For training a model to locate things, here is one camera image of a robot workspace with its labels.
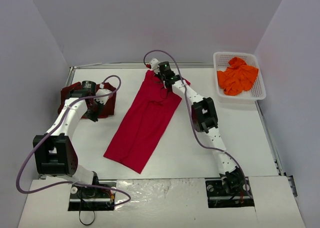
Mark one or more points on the orange t shirt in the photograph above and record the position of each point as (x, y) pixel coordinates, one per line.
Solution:
(237, 78)

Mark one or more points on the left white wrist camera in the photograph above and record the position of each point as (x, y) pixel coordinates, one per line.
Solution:
(103, 95)

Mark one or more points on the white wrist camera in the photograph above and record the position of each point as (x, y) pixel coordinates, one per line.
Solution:
(153, 65)
(103, 95)

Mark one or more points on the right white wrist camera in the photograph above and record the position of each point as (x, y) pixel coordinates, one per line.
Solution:
(153, 65)

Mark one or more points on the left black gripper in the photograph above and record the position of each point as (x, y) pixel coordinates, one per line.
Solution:
(93, 114)

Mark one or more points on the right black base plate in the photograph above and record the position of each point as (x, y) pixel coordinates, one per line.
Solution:
(217, 197)

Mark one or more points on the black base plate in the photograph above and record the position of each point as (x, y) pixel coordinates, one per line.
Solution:
(217, 197)
(90, 199)

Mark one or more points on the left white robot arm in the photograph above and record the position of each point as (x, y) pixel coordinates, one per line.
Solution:
(55, 155)

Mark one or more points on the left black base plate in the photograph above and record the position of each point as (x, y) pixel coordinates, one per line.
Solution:
(90, 199)

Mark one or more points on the bright red t shirt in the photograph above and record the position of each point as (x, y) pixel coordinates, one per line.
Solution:
(143, 125)

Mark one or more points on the dark red folded t shirt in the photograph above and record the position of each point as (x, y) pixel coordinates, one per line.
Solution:
(109, 107)

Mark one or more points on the white plastic basket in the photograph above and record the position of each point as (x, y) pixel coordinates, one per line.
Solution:
(257, 92)

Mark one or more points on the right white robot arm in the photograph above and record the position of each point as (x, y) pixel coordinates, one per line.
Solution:
(204, 119)

